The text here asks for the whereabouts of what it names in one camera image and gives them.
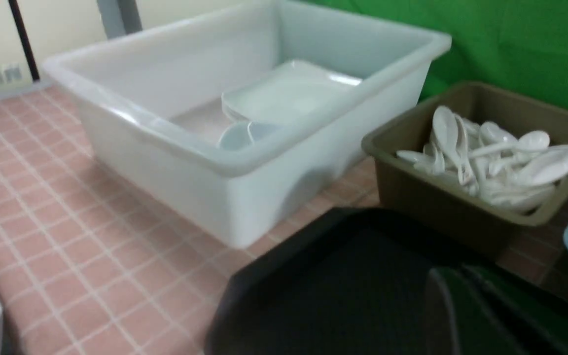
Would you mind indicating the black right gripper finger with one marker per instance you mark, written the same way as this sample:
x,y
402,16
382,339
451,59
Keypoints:
x,y
473,310

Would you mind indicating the large white square plate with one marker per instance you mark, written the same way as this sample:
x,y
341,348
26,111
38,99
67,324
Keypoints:
x,y
286,94

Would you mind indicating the black plastic tray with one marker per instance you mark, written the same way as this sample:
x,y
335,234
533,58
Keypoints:
x,y
350,283

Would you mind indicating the olive green plastic bin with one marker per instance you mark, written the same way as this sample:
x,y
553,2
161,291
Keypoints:
x,y
447,209

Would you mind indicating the pile of white spoons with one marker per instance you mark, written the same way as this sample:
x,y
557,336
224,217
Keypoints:
x,y
513,181

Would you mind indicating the green backdrop cloth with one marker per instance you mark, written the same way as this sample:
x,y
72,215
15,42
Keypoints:
x,y
520,45

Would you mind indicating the stack of small white dishes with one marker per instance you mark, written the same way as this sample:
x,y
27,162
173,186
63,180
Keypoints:
x,y
244,134

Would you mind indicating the large white plastic tub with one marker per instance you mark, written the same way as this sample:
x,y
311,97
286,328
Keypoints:
x,y
150,105

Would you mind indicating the black tripod leg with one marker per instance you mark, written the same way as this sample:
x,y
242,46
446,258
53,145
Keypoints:
x,y
24,40

